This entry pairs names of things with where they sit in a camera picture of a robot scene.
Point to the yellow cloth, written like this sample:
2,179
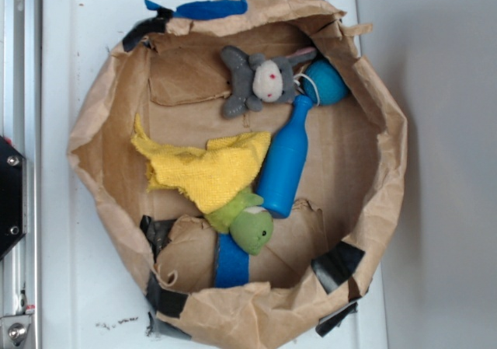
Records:
210,177

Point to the blue plastic bottle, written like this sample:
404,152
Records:
281,172

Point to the green plush turtle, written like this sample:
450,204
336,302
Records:
245,219

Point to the grey plush bunny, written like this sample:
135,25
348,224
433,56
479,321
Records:
256,80

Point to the blue tape strip bottom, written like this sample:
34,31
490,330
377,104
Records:
231,263

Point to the blue tape strip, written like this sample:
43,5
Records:
231,263
202,10

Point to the brown paper bag basin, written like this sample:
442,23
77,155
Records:
351,189

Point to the black tape piece inner left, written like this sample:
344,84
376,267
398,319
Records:
157,233

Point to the black tape piece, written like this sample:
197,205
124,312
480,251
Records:
157,233
330,322
169,303
337,265
156,24

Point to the blue tape strip top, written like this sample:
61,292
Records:
202,10

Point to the black tape piece bottom left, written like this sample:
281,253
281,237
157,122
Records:
169,303

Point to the black tape piece top left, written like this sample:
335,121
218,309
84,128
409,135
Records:
156,24

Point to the black tape piece bottom right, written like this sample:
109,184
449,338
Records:
330,322

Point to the blue ball with string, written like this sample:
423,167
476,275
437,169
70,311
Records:
323,84

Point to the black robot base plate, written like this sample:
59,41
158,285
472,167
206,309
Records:
12,196

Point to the aluminium frame rail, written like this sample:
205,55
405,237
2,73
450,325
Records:
20,123

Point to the metal corner bracket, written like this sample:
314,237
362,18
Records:
17,332

